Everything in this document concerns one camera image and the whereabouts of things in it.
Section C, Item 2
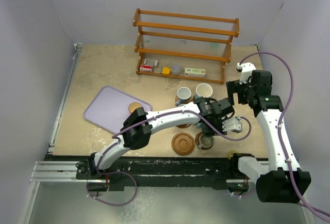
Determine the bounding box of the small grey-green cup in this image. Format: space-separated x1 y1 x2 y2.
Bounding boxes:
197 135 214 150

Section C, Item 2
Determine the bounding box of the brown ringed wooden saucer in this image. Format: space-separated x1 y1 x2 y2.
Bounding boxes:
177 124 191 129

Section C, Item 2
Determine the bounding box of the grey cup with blue handle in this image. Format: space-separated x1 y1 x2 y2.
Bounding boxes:
176 87 191 99

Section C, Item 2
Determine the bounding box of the copper cup with red handle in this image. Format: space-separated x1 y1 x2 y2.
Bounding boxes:
128 102 142 113

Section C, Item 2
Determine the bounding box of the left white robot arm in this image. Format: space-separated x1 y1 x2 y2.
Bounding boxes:
88 97 242 179

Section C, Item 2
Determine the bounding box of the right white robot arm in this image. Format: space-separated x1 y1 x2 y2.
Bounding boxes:
226 66 311 203

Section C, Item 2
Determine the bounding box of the yellow tape roll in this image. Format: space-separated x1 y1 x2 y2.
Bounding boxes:
228 150 238 160

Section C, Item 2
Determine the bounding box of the white green box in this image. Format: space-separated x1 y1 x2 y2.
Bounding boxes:
184 68 206 78

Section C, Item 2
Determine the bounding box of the clear tub of rubber bands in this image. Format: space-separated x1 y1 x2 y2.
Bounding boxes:
170 64 182 75

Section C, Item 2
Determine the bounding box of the wooden three-tier shelf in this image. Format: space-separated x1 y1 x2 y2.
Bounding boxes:
133 8 240 84

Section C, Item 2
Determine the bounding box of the yellow grey tape measure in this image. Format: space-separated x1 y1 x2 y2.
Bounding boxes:
161 67 171 75

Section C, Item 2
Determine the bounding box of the red and white staple box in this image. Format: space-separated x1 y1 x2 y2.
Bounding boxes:
139 65 153 72

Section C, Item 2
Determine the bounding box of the black base bar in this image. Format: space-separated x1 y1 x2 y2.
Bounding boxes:
76 156 252 194

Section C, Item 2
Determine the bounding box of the lavender plastic tray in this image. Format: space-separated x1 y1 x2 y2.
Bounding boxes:
84 86 152 134

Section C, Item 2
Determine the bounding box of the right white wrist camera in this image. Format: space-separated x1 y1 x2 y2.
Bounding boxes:
236 62 256 85

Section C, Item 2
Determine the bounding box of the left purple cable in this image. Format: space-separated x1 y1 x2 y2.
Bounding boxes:
86 109 253 205

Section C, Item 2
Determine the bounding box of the purple cable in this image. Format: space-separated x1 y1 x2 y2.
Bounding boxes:
230 52 330 222
86 109 253 205

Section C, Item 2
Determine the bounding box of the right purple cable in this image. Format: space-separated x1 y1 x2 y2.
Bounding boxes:
230 52 330 222

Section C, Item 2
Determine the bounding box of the metal table edge rail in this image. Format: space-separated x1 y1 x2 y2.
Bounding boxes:
46 43 84 155

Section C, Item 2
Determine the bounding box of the aluminium front frame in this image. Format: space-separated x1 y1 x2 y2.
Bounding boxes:
19 159 317 224

